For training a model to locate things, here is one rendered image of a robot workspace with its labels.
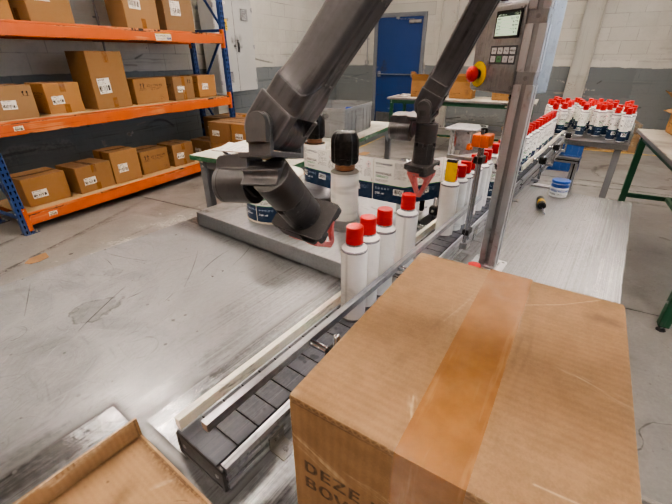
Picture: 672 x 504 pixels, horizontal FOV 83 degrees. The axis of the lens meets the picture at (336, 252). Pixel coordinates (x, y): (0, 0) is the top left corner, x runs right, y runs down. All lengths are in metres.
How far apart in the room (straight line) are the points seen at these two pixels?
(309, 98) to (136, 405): 0.58
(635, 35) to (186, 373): 8.47
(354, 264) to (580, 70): 8.04
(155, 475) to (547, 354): 0.54
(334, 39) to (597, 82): 8.25
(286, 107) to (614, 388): 0.44
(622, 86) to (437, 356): 8.42
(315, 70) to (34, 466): 0.68
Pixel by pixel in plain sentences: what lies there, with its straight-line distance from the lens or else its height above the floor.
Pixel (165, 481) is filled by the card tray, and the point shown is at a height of 0.83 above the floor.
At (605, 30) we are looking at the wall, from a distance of 8.65.
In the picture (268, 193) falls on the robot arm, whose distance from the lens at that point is 0.51.
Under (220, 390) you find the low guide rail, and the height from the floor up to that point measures 0.91.
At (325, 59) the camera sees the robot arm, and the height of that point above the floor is 1.36.
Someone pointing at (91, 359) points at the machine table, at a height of 0.83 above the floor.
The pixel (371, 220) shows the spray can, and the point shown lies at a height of 1.08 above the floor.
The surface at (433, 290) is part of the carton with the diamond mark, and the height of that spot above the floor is 1.12.
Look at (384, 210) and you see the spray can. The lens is 0.78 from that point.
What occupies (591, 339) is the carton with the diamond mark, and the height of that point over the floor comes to 1.12.
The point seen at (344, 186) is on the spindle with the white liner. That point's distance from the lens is 1.12.
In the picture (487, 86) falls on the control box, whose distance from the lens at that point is 1.10.
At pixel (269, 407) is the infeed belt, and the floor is 0.88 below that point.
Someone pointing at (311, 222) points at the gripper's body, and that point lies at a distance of 0.57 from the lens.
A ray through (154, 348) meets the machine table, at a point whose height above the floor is 0.83.
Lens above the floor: 1.36
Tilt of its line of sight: 27 degrees down
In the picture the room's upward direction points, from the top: straight up
